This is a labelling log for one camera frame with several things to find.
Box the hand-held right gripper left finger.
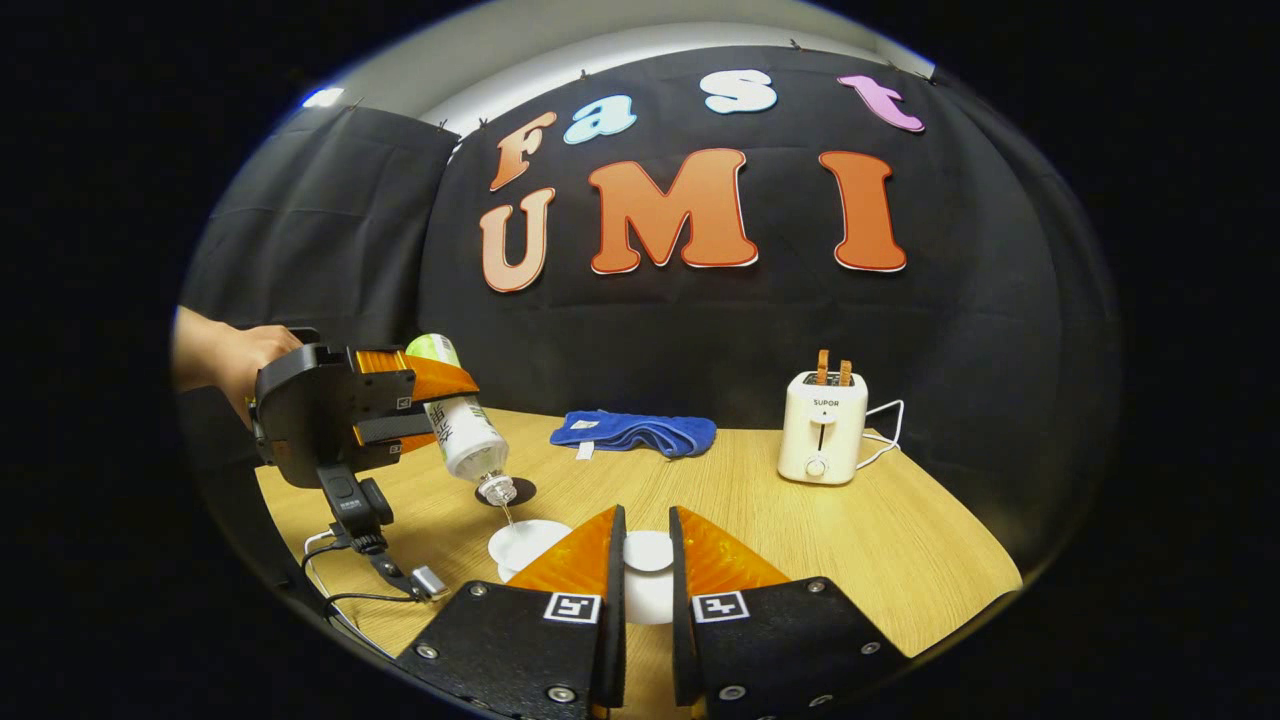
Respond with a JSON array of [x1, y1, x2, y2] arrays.
[[393, 504, 629, 720]]

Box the black backdrop cloth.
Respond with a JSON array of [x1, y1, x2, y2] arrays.
[[178, 45, 1116, 571]]

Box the white toaster cable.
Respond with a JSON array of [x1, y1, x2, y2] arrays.
[[855, 400, 906, 471]]

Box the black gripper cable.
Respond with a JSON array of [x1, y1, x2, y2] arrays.
[[300, 530, 451, 626]]

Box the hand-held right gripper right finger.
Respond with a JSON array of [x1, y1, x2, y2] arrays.
[[668, 505, 913, 720]]

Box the clear water bottle green label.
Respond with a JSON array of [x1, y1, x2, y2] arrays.
[[405, 333, 521, 507]]

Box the white teacup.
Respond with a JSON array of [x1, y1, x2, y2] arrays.
[[488, 518, 575, 584]]

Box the blue towel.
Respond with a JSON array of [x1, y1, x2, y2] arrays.
[[549, 410, 718, 461]]

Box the white teacup lid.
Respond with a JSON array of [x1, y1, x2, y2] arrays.
[[622, 530, 677, 627]]

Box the white toaster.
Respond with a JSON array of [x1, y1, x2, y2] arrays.
[[778, 371, 869, 487]]

